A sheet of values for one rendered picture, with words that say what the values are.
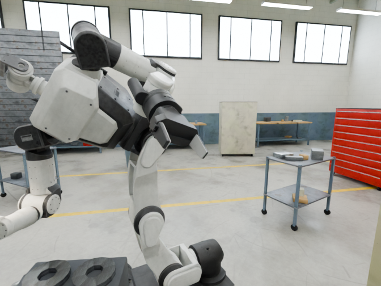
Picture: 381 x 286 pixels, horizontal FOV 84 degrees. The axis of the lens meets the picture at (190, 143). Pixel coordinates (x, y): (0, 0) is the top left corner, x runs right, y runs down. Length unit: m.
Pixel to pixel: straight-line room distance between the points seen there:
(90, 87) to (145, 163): 0.35
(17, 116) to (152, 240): 8.17
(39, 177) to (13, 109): 7.97
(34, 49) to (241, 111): 6.70
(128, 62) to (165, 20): 7.60
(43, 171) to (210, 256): 0.91
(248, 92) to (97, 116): 8.23
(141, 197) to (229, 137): 5.48
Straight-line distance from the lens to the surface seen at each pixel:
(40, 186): 1.05
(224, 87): 8.47
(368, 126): 5.10
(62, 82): 0.79
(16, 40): 9.02
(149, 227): 1.00
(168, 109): 0.51
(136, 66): 0.84
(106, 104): 0.81
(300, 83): 10.06
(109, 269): 0.59
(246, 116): 6.38
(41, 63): 8.65
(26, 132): 0.99
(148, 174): 0.93
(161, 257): 1.17
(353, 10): 8.94
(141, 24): 8.32
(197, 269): 1.25
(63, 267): 0.63
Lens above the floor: 1.53
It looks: 10 degrees down
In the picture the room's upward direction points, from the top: straight up
